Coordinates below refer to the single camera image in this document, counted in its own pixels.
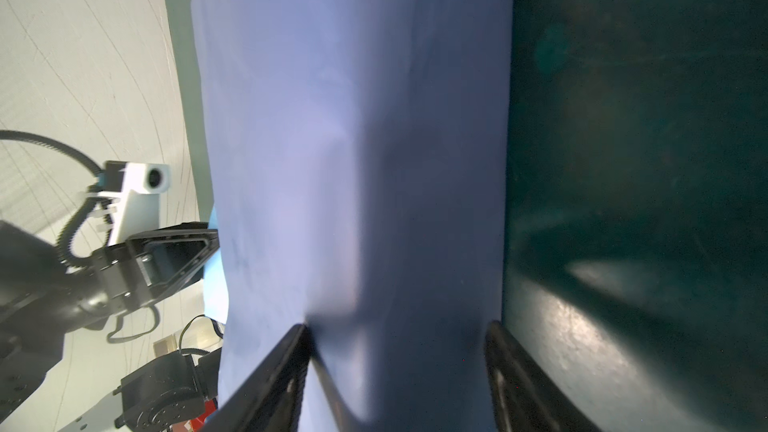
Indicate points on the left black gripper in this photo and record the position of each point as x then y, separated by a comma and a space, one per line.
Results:
41, 300

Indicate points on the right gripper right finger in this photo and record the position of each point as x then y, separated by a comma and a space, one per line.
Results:
524, 397

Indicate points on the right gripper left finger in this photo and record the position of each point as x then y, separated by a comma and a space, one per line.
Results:
271, 398

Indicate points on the light blue wrapping paper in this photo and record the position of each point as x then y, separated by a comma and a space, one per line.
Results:
358, 158

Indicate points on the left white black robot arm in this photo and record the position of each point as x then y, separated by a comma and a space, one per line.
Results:
25, 365

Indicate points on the green table mat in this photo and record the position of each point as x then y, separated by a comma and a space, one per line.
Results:
635, 226

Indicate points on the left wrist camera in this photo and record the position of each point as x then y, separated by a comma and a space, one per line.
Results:
133, 191

